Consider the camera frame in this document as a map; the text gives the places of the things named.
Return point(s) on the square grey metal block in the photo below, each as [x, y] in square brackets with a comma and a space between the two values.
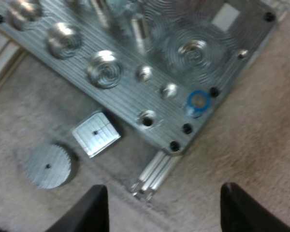
[96, 135]

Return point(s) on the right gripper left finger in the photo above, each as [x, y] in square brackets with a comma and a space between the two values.
[91, 212]

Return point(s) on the grey ribbed disc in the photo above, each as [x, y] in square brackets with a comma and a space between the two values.
[47, 165]

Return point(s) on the metal plate on aluminium rails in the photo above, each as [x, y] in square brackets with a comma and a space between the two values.
[145, 60]

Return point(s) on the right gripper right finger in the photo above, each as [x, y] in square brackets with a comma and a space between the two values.
[241, 212]

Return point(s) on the bright blue cylinder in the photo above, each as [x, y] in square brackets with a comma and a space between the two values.
[197, 103]

